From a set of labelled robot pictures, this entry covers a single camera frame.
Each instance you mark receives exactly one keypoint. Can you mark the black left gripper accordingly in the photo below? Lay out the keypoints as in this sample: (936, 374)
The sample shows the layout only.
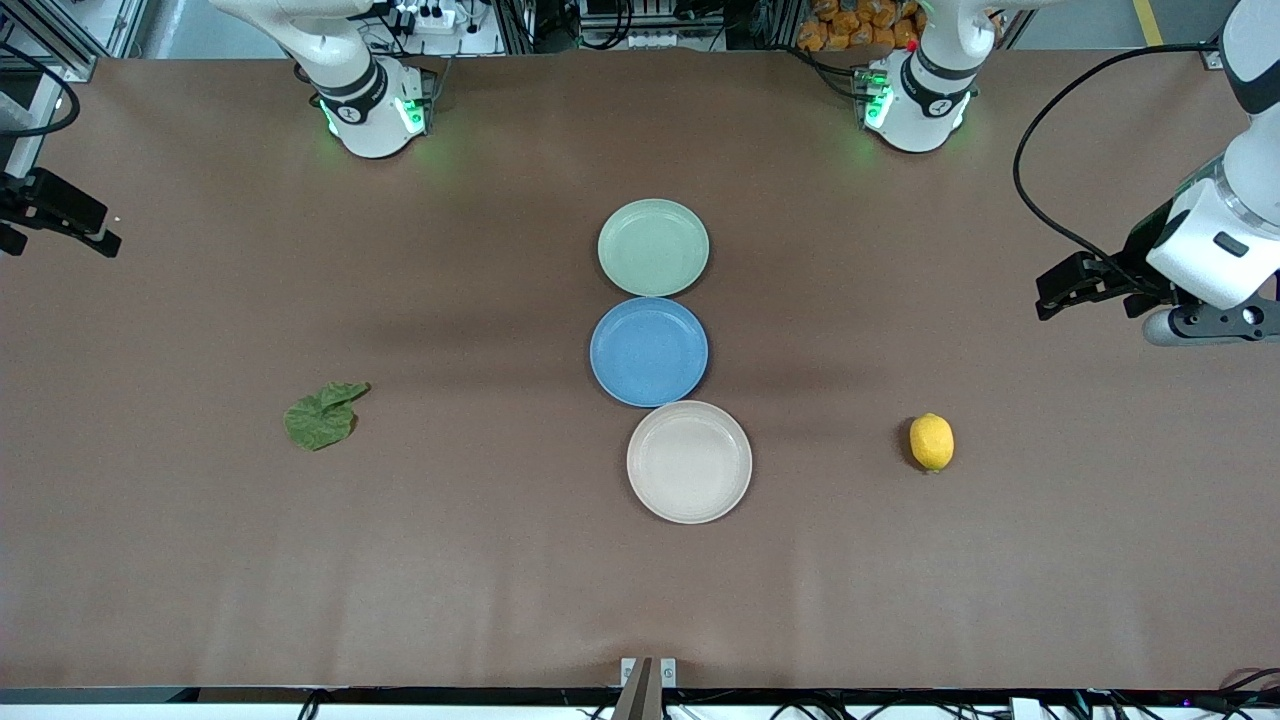
(1138, 260)

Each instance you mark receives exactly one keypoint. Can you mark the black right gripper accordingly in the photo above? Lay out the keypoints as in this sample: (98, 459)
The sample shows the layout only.
(22, 199)

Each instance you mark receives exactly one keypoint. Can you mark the yellow lemon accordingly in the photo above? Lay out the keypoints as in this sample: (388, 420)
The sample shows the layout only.
(931, 442)

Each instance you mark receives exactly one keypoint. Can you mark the green lettuce leaf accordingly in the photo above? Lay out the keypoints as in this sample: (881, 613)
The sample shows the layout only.
(320, 420)

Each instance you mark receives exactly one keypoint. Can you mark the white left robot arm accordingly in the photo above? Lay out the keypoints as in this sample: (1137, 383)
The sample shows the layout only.
(925, 100)

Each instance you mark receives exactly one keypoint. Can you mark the orange packets pile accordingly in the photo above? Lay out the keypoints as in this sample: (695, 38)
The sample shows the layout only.
(840, 25)

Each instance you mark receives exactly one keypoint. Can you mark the white power strip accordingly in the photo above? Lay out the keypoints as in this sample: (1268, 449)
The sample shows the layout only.
(430, 20)

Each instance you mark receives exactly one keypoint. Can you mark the light green plate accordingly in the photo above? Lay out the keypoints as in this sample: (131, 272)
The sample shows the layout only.
(653, 248)

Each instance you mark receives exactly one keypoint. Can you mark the beige plate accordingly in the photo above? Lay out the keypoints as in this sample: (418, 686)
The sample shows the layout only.
(690, 462)

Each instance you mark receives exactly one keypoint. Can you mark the blue plate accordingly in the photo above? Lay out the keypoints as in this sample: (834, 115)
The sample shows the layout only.
(648, 352)

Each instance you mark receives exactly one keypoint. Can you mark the small white box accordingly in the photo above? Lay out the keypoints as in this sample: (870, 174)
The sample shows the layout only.
(1027, 710)

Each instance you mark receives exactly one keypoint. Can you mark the grey equipment rack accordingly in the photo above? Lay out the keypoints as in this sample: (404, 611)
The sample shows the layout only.
(650, 40)

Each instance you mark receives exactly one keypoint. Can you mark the aluminium frame profile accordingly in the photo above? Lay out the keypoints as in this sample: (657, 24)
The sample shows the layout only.
(40, 150)

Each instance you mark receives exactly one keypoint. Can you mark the aluminium frame post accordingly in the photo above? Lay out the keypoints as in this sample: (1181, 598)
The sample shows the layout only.
(60, 45)

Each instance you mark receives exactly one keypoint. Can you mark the aluminium corner bracket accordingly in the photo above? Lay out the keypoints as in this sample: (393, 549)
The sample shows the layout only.
(1215, 58)

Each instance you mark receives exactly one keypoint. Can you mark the aluminium rack post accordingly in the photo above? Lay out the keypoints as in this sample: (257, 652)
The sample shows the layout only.
(785, 25)
(515, 30)

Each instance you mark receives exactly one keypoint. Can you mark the small metal bracket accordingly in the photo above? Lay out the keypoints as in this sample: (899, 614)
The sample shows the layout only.
(668, 672)

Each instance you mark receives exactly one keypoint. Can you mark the grey camera pole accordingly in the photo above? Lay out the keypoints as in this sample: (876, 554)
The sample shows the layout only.
(640, 700)

